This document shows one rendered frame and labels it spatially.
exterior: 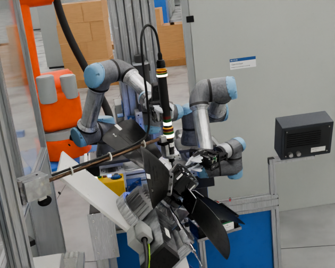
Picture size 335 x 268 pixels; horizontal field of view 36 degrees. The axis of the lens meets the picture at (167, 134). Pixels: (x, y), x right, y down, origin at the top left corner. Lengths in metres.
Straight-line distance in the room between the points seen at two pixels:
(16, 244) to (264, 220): 1.41
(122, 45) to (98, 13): 7.10
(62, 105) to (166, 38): 5.70
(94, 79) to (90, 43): 7.65
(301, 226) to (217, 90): 1.96
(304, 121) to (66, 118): 3.90
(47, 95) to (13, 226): 4.22
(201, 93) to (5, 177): 1.16
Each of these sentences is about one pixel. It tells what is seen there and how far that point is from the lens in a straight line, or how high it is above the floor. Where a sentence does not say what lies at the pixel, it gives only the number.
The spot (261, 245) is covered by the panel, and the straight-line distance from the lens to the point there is 2.86.
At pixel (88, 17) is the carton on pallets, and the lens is 10.14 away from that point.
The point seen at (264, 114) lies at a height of 0.85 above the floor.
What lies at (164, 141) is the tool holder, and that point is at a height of 1.35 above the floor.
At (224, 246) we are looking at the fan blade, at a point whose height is 1.02.
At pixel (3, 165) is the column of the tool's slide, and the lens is 1.72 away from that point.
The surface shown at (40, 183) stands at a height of 1.38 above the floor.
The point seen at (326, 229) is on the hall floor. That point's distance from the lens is 4.21.
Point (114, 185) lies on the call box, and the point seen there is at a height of 1.05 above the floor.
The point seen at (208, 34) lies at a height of 1.52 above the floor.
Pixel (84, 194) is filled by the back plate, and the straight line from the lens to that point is 1.94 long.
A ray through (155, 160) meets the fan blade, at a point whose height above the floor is 1.36.
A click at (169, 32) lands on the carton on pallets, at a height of 0.71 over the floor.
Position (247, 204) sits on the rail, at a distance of 2.71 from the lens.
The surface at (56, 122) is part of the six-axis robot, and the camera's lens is 6.08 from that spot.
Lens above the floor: 2.01
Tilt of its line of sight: 17 degrees down
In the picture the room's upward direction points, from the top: 7 degrees counter-clockwise
